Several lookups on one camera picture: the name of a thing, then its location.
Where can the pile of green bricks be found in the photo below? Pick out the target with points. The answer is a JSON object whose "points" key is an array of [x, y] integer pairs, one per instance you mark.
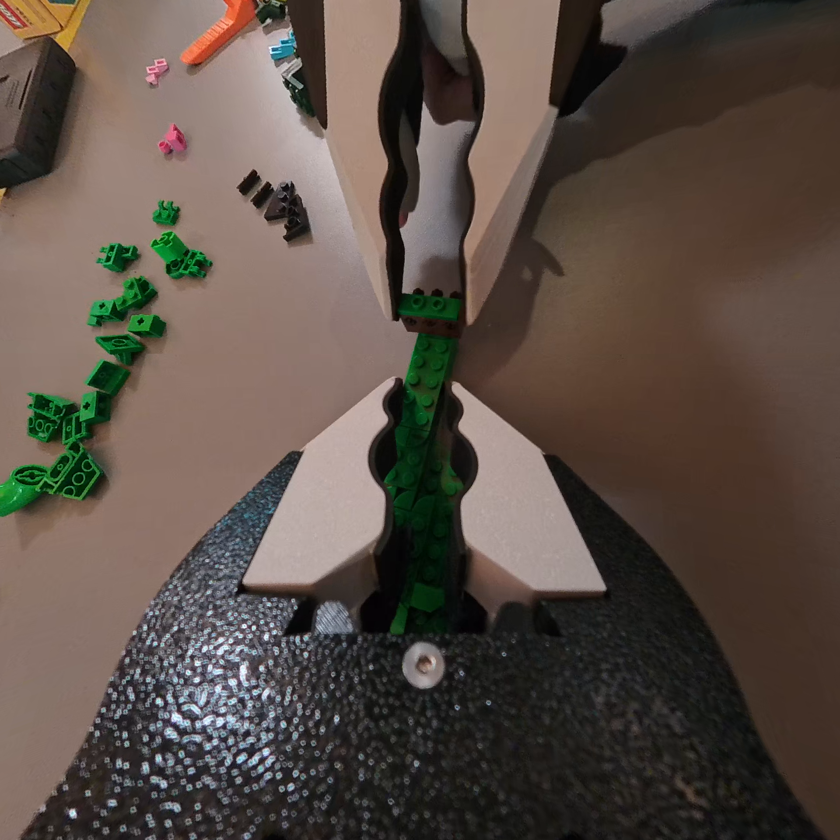
{"points": [[105, 377]]}

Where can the small pink brick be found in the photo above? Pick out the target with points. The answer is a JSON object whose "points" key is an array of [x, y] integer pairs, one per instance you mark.
{"points": [[172, 139], [156, 71]]}

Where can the yellow blue toy brick box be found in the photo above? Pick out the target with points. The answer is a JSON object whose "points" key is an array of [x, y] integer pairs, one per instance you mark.
{"points": [[39, 16]]}

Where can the black power adapter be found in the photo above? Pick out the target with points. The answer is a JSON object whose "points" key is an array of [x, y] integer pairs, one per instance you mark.
{"points": [[36, 105]]}

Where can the green curved tube brick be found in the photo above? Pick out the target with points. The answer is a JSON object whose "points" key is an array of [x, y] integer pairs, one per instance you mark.
{"points": [[16, 492]]}

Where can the orange brick separator tool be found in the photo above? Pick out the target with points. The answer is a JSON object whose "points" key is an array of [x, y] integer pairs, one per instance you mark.
{"points": [[216, 39]]}

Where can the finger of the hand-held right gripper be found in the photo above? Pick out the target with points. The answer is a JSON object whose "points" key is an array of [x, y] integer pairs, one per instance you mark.
{"points": [[512, 131], [354, 131]]}

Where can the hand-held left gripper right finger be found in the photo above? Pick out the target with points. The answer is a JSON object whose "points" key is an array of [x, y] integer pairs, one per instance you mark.
{"points": [[525, 512]]}

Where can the dark brown wedge brick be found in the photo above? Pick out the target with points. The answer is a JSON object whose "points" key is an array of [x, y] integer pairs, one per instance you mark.
{"points": [[282, 200], [296, 226]]}

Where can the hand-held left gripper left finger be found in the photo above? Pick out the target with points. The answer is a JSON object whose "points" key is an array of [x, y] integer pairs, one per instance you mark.
{"points": [[328, 512]]}

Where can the dark brown small brick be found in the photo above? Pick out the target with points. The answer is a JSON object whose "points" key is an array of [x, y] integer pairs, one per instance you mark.
{"points": [[247, 182], [262, 192]]}

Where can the pile of colourful bricks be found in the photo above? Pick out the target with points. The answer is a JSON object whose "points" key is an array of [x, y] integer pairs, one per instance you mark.
{"points": [[283, 49]]}

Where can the brown and green brick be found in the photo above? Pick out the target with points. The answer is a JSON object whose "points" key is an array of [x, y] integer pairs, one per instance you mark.
{"points": [[430, 308]]}

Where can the green brick model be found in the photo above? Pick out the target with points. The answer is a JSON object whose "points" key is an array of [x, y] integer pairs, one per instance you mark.
{"points": [[430, 367]]}

